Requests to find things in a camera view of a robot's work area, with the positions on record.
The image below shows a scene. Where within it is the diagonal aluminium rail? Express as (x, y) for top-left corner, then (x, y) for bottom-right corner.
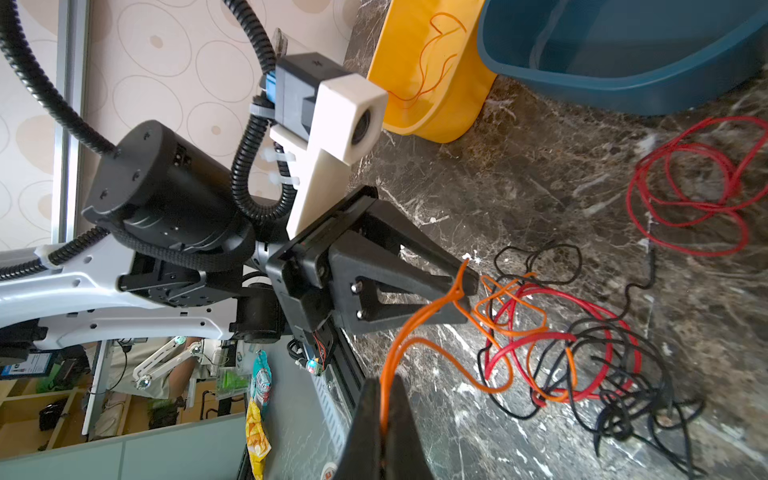
(51, 0), (91, 243)

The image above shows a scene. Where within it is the left yellow plastic bin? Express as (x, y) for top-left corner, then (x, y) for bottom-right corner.
(367, 0), (497, 143)

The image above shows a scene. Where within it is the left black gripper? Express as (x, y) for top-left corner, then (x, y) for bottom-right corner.
(265, 185), (462, 344)

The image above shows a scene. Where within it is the teal plastic bin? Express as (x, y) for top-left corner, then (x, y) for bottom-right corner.
(477, 0), (767, 116)

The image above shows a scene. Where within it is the black cable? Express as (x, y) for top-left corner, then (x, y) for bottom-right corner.
(477, 241), (706, 480)

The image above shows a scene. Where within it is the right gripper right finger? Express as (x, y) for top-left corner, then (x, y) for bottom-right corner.
(382, 379), (434, 480)

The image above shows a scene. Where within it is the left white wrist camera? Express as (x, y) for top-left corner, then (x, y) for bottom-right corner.
(262, 52), (389, 239)

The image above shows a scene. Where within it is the red cable coil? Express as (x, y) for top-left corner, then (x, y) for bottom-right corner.
(626, 116), (768, 258)

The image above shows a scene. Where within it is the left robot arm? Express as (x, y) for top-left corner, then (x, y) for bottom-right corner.
(1, 1), (479, 351)

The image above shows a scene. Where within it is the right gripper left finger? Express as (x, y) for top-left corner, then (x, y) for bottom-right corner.
(333, 379), (382, 480)

